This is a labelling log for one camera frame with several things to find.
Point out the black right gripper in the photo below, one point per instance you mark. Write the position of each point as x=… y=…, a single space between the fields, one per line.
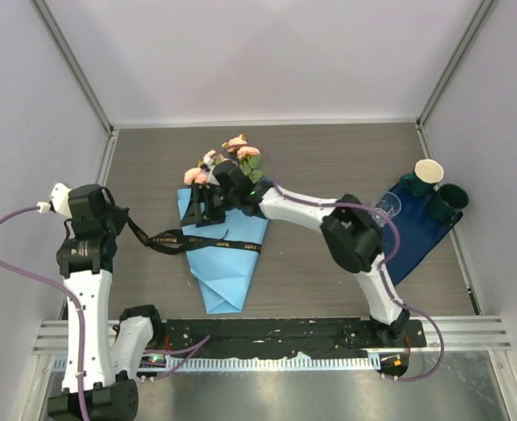
x=194 y=215

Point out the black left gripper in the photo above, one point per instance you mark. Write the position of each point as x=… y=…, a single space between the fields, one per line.
x=121 y=215

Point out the black printed ribbon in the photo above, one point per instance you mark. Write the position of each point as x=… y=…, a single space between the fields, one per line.
x=175 y=241

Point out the large blue wrapping paper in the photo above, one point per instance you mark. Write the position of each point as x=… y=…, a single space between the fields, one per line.
x=224 y=272

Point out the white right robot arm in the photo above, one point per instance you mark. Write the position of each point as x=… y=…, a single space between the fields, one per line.
x=354 y=240

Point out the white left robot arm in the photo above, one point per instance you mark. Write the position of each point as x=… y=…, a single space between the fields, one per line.
x=100 y=377

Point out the clear plastic cup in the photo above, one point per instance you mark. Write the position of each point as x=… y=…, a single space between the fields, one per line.
x=387 y=205

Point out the dark green mug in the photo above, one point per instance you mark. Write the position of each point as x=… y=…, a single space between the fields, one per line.
x=448 y=201
x=415 y=186

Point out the beige paper cup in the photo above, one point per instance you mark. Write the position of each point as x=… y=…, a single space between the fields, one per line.
x=429 y=172

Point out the slotted cable duct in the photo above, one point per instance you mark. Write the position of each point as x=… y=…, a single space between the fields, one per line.
x=155 y=363

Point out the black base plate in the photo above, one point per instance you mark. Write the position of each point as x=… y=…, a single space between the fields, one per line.
x=231 y=335

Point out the aluminium frame rail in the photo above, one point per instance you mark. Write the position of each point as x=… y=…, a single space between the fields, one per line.
x=472 y=333

